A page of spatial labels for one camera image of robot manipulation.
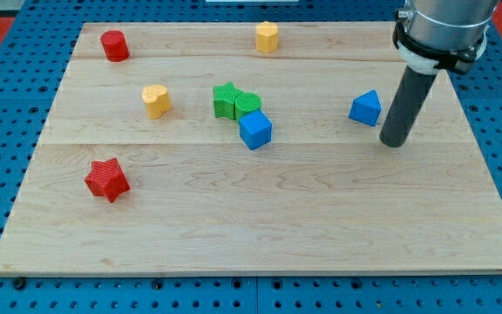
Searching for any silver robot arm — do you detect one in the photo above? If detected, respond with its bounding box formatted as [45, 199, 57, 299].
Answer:
[393, 0, 499, 75]

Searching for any blue cube block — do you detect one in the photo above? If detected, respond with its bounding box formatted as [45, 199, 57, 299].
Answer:
[239, 110, 272, 150]

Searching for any wooden board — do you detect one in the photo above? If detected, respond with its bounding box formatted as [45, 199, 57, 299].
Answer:
[0, 22, 502, 277]

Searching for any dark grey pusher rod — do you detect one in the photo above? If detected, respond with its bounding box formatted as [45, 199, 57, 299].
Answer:
[379, 66, 437, 147]

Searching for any red cylinder block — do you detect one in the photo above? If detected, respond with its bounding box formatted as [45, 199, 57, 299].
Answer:
[100, 30, 130, 62]

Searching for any red star block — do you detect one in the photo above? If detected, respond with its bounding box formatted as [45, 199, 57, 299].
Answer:
[85, 158, 131, 203]

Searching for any green star block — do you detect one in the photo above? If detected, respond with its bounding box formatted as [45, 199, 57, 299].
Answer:
[213, 82, 242, 120]

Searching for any yellow heart block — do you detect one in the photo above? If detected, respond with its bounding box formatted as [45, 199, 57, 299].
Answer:
[141, 85, 172, 119]

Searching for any yellow hexagon block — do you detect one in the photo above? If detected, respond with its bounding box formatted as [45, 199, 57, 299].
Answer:
[255, 21, 279, 53]

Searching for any blue triangle block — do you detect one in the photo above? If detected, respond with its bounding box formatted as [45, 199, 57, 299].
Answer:
[349, 90, 382, 126]

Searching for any green cylinder block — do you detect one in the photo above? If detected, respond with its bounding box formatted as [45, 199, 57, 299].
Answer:
[234, 92, 262, 120]

